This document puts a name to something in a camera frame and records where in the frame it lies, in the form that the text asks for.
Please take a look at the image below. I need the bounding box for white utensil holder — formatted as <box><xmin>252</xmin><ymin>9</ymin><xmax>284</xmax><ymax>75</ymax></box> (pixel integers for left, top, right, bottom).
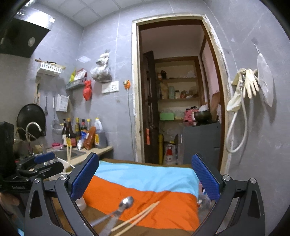
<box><xmin>49</xmin><ymin>157</ymin><xmax>87</xmax><ymax>211</ymax></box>

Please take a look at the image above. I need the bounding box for wooden chopstick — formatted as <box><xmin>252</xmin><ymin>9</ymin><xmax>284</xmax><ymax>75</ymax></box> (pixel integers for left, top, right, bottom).
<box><xmin>111</xmin><ymin>201</ymin><xmax>160</xmax><ymax>232</ymax></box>
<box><xmin>115</xmin><ymin>211</ymin><xmax>152</xmax><ymax>236</ymax></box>

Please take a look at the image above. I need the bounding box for small steel spoon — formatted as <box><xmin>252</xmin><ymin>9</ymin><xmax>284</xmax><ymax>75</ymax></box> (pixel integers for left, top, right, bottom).
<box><xmin>90</xmin><ymin>196</ymin><xmax>134</xmax><ymax>227</ymax></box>

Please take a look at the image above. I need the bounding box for large steel spoon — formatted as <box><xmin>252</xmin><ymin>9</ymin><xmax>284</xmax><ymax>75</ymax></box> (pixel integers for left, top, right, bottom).
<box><xmin>99</xmin><ymin>210</ymin><xmax>123</xmax><ymax>236</ymax></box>

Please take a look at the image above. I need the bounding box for left hand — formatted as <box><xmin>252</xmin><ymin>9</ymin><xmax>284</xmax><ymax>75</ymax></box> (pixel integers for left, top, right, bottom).
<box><xmin>1</xmin><ymin>193</ymin><xmax>20</xmax><ymax>212</ymax></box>

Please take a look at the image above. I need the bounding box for steel sink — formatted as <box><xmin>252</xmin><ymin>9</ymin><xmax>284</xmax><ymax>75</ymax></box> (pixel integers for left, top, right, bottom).
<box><xmin>47</xmin><ymin>147</ymin><xmax>86</xmax><ymax>161</ymax></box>

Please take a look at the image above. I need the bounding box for steel faucet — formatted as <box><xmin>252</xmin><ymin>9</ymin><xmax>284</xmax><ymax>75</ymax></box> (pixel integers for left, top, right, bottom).
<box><xmin>25</xmin><ymin>121</ymin><xmax>42</xmax><ymax>154</ymax></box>

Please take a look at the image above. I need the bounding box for steel strainer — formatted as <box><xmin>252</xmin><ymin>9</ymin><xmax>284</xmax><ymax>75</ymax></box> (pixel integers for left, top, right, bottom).
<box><xmin>51</xmin><ymin>96</ymin><xmax>63</xmax><ymax>135</ymax></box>

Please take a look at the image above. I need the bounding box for dark soy sauce bottle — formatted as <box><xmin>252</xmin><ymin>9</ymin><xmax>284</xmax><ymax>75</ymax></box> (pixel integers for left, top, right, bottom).
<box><xmin>66</xmin><ymin>117</ymin><xmax>77</xmax><ymax>148</ymax></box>

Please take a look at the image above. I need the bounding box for black wok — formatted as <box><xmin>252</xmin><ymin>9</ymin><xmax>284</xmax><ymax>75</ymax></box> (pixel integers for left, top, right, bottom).
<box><xmin>16</xmin><ymin>103</ymin><xmax>46</xmax><ymax>141</ymax></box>

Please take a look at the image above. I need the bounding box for orange snack packet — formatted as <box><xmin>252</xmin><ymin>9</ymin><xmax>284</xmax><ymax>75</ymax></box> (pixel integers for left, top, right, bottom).
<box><xmin>84</xmin><ymin>126</ymin><xmax>96</xmax><ymax>150</ymax></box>

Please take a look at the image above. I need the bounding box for white hanging box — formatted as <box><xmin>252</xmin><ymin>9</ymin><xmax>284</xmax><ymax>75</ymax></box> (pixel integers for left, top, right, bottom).
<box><xmin>55</xmin><ymin>94</ymin><xmax>69</xmax><ymax>112</ymax></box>

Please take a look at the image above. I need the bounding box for striped colourful cloth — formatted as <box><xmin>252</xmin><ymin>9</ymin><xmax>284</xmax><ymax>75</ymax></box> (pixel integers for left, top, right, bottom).
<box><xmin>51</xmin><ymin>158</ymin><xmax>201</xmax><ymax>236</ymax></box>

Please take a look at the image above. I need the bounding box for grey cabinet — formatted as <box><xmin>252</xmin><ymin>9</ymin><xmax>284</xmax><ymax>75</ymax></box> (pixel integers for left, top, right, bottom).
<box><xmin>180</xmin><ymin>122</ymin><xmax>221</xmax><ymax>168</ymax></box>

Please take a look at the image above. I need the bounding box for red plastic bag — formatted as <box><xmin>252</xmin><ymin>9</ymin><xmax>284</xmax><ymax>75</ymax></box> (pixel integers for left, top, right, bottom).
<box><xmin>83</xmin><ymin>80</ymin><xmax>92</xmax><ymax>101</ymax></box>

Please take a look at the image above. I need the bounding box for red white bottle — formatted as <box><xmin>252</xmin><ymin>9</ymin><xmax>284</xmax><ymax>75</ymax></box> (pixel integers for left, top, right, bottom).
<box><xmin>163</xmin><ymin>144</ymin><xmax>177</xmax><ymax>165</ymax></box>

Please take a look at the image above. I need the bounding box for dark bowl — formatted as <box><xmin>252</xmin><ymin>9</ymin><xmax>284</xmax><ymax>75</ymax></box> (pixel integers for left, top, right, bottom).
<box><xmin>194</xmin><ymin>111</ymin><xmax>212</xmax><ymax>125</ymax></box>

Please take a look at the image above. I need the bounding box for grey hanging bag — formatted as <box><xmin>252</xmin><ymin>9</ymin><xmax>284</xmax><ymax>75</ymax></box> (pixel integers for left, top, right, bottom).
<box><xmin>90</xmin><ymin>50</ymin><xmax>113</xmax><ymax>83</ymax></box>

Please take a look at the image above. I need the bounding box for pink cloth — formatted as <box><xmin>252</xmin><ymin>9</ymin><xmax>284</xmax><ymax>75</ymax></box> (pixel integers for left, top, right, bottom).
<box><xmin>183</xmin><ymin>109</ymin><xmax>198</xmax><ymax>126</ymax></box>

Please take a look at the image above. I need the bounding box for wooden cutting board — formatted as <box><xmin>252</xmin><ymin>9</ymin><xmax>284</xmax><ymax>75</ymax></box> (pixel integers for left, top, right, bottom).
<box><xmin>210</xmin><ymin>92</ymin><xmax>220</xmax><ymax>121</ymax></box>

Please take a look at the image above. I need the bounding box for green box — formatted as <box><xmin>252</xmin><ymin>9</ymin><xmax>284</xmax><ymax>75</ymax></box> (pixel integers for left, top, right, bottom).
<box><xmin>159</xmin><ymin>113</ymin><xmax>175</xmax><ymax>121</ymax></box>

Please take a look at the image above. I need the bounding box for black range hood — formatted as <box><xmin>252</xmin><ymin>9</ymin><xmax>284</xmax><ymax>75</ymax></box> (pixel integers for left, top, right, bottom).
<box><xmin>1</xmin><ymin>7</ymin><xmax>55</xmax><ymax>58</ymax></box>

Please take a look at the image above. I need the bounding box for white rubber glove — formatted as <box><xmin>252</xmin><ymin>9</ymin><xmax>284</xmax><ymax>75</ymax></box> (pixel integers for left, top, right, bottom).
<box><xmin>243</xmin><ymin>69</ymin><xmax>259</xmax><ymax>99</ymax></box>

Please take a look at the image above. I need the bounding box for clear plastic bag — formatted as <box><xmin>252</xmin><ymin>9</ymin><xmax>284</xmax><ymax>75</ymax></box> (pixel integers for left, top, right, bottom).
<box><xmin>255</xmin><ymin>45</ymin><xmax>274</xmax><ymax>107</ymax></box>

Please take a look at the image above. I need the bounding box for grey wall shelf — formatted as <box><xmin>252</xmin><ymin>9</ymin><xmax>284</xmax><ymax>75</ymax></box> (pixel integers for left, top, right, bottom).
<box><xmin>65</xmin><ymin>77</ymin><xmax>87</xmax><ymax>90</ymax></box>

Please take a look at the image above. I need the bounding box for white wall basket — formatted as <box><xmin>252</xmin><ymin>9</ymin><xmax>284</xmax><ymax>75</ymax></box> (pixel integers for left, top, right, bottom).
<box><xmin>34</xmin><ymin>59</ymin><xmax>66</xmax><ymax>76</ymax></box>

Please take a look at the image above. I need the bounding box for white wall socket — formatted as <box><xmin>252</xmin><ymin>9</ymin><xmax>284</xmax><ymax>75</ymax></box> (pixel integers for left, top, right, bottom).
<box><xmin>101</xmin><ymin>81</ymin><xmax>119</xmax><ymax>94</ymax></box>

